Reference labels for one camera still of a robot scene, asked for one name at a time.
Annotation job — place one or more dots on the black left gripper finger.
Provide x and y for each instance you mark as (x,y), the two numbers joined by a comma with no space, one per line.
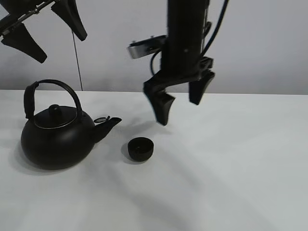
(19,38)
(68,12)

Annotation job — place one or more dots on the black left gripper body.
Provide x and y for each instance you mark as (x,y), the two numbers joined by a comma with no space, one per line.
(20,10)

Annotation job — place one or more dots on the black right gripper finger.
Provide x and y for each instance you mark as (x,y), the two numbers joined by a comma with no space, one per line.
(160,101)
(198,87)

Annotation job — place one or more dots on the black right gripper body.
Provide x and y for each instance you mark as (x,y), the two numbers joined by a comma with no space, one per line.
(180,60)

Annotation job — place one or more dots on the black teapot with handle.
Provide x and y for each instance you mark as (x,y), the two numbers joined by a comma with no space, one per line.
(60,137)

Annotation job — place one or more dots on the small black teacup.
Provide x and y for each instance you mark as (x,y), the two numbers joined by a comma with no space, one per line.
(140,149)

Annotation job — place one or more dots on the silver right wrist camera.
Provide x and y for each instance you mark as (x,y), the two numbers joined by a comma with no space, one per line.
(138,49)

